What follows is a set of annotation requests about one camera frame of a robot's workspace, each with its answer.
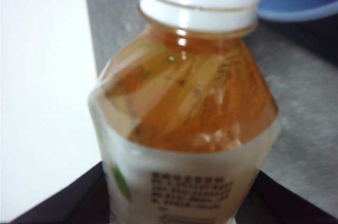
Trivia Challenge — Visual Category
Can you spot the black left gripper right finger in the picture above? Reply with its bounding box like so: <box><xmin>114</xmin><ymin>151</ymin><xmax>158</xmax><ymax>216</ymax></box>
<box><xmin>234</xmin><ymin>171</ymin><xmax>336</xmax><ymax>224</ymax></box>

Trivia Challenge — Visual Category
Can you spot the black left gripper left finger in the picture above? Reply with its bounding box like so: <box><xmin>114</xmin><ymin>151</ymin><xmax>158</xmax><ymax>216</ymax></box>
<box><xmin>14</xmin><ymin>161</ymin><xmax>114</xmax><ymax>224</ymax></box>

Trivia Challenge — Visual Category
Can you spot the light jasmine tea bottle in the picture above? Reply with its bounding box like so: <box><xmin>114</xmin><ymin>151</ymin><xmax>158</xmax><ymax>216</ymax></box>
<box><xmin>87</xmin><ymin>0</ymin><xmax>280</xmax><ymax>224</ymax></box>

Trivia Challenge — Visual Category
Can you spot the dark rectangular tray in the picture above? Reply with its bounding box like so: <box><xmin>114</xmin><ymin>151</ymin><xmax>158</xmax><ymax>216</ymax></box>
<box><xmin>260</xmin><ymin>17</ymin><xmax>338</xmax><ymax>63</ymax></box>

